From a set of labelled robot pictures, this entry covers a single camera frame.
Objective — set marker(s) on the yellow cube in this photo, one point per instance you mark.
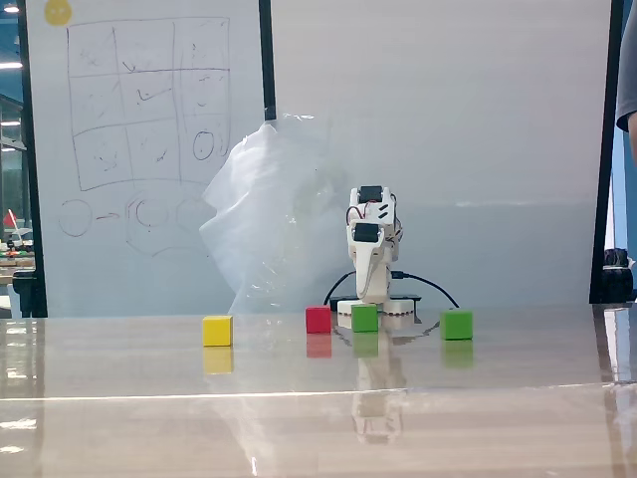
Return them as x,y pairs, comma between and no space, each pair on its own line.
217,330

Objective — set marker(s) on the green cube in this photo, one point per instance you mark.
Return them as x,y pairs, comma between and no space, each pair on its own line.
457,324
364,318

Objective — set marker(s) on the black cylindrical object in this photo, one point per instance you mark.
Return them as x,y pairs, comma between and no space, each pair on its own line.
618,276

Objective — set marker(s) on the black chair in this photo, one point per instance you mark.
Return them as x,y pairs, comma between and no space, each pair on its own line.
25,294

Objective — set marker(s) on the person arm grey sleeve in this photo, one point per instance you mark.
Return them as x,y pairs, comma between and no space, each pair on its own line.
628,74

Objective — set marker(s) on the whiteboard with grid drawing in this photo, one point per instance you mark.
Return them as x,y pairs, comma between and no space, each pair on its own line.
149,149

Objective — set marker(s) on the blank whiteboard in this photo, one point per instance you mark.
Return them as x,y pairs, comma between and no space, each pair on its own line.
448,124

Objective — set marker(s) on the red flag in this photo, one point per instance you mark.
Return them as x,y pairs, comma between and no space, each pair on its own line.
10,219

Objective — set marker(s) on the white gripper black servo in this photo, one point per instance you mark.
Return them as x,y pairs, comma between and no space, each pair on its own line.
366,247

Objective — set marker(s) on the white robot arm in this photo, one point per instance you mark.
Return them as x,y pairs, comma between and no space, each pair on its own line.
384,211

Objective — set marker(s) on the red cube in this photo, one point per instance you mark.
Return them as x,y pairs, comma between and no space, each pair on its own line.
318,319

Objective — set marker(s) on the translucent plastic bag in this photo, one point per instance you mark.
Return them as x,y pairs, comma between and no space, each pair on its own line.
269,214

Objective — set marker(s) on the yellow round magnet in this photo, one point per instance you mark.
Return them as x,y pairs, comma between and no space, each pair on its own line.
58,12

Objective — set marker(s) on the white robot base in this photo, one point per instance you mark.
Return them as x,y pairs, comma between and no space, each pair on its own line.
398,308

